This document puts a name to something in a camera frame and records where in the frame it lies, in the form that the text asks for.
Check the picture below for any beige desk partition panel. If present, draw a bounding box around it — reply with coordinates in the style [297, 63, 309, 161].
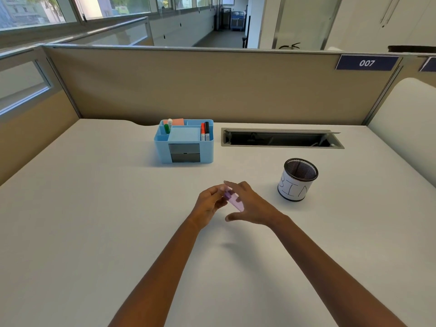
[42, 44, 414, 126]

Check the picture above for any person's left hand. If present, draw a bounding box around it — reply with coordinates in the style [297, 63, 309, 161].
[188, 185, 233, 230]

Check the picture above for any person's right forearm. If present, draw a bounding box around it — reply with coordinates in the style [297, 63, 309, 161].
[271, 216, 409, 327]

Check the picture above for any blue cart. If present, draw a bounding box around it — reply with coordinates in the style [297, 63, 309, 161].
[231, 11, 246, 32]

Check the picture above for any blue number sign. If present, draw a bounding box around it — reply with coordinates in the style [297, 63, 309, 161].
[335, 55, 399, 71]

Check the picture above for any person's right hand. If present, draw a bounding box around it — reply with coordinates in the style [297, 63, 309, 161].
[223, 181, 290, 230]

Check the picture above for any grey cable tray opening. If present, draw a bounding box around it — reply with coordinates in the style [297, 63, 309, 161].
[221, 128, 345, 149]

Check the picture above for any blue desk organizer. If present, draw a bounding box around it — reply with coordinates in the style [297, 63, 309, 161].
[154, 119, 214, 164]

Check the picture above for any black mesh pen cup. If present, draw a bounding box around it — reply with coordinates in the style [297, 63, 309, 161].
[277, 158, 319, 202]

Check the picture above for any purple highlighter pen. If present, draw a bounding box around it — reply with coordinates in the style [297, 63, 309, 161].
[223, 188, 245, 212]

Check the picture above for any beige side partition panel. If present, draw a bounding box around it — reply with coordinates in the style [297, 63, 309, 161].
[0, 45, 82, 186]

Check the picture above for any person's left forearm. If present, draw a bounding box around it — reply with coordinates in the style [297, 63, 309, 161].
[108, 217, 202, 327]

